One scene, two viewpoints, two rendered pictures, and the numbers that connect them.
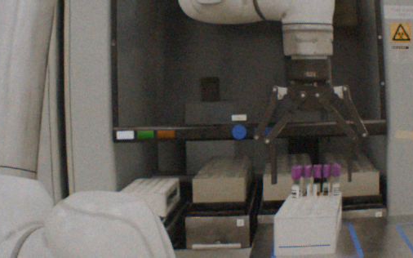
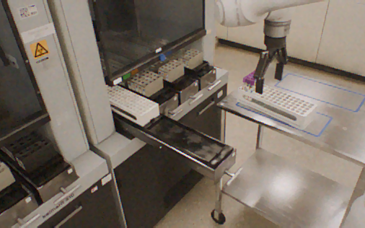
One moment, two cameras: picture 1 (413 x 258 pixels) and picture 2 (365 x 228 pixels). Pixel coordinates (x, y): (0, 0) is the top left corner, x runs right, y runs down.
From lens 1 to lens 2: 1.65 m
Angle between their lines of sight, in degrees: 59
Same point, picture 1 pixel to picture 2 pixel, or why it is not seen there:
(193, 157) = not seen: hidden behind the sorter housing
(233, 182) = (159, 80)
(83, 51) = (81, 42)
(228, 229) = (172, 103)
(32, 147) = not seen: outside the picture
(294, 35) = (283, 27)
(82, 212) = not seen: outside the picture
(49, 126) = (70, 95)
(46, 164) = (73, 117)
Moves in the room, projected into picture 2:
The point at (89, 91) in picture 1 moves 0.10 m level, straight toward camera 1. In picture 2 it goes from (89, 65) to (112, 70)
